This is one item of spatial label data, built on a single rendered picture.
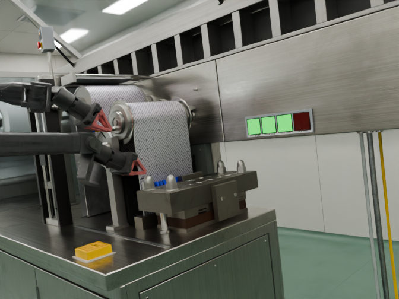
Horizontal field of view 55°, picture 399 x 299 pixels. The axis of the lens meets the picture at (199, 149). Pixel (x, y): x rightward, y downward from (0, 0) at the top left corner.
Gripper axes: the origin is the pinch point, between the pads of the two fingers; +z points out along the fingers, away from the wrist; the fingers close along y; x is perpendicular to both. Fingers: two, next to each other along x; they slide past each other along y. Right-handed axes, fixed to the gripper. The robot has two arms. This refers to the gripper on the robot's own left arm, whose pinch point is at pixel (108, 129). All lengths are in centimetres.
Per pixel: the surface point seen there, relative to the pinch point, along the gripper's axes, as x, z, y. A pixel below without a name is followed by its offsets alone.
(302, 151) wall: 140, 231, -99
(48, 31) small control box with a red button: 43, -24, -48
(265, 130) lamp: 16, 34, 34
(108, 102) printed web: 15.9, 1.9, -16.1
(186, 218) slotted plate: -19.7, 24.0, 23.8
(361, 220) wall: 87, 274, -50
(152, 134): 4.4, 12.1, 6.8
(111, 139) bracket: -2.3, 2.7, -0.5
